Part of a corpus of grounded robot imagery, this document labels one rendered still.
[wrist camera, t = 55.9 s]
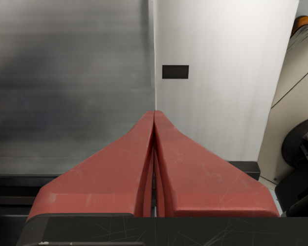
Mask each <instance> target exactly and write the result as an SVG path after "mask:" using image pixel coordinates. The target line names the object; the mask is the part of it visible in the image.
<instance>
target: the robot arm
mask: <svg viewBox="0 0 308 246"><path fill-rule="evenodd" d="M154 182H155V198H156V214H157V217H151V214H152V199H153V183H154ZM16 246H308V217H281V216H280V214H279V212H278V209H277V207H276V204H275V202H274V200H273V197H272V195H271V193H270V191H269V189H268V188H267V187H266V186H265V185H263V184H262V183H260V182H258V181H257V180H255V179H254V178H252V177H250V176H249V175H247V174H246V173H244V172H242V171H241V170H239V169H238V168H236V167H235V166H233V165H232V164H230V163H228V162H227V161H225V160H224V159H222V158H221V157H219V156H217V155H216V154H214V153H213V152H211V151H209V150H208V149H206V148H205V147H203V146H202V145H200V144H198V143H197V142H195V141H193V140H192V139H190V138H189V137H187V136H185V135H184V134H182V133H181V132H180V131H179V130H178V129H177V128H176V127H175V126H174V125H173V124H172V123H171V121H170V120H169V119H168V118H167V117H166V116H165V115H164V114H163V112H162V111H160V110H155V111H147V112H146V113H145V114H144V115H143V116H142V117H141V118H140V120H139V121H138V122H137V123H136V124H135V125H134V126H133V127H132V129H131V130H130V131H129V132H128V133H126V134H125V135H123V136H122V137H120V138H119V139H117V140H115V141H114V142H112V143H110V144H109V145H107V146H106V147H104V148H103V149H101V150H99V151H98V152H96V153H95V154H93V155H92V156H90V157H88V158H87V159H85V160H84V161H82V162H81V163H79V164H77V165H76V166H75V167H73V168H71V169H70V170H68V171H67V172H65V173H64V174H62V175H60V176H59V177H57V178H56V179H54V180H52V181H51V182H49V183H48V184H46V185H44V186H43V187H42V188H41V189H40V191H39V192H38V194H37V196H36V198H35V201H34V203H33V206H32V208H31V210H30V213H29V215H28V217H27V220H26V222H25V225H24V227H23V230H22V232H21V235H20V237H19V240H18V242H17V244H16Z"/></svg>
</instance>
